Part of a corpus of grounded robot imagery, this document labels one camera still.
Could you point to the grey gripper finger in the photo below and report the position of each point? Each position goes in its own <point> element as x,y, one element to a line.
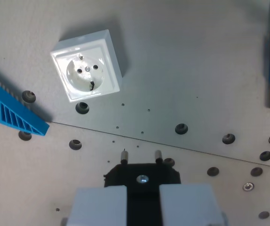
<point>186,204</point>
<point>99,207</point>

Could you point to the black two-pin power plug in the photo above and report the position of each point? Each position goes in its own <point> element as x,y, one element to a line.
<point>143,171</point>

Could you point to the blue ribbed plastic wedge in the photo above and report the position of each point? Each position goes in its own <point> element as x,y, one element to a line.
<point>8,110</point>

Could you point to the white wall socket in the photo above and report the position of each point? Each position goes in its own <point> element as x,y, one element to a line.
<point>88,68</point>

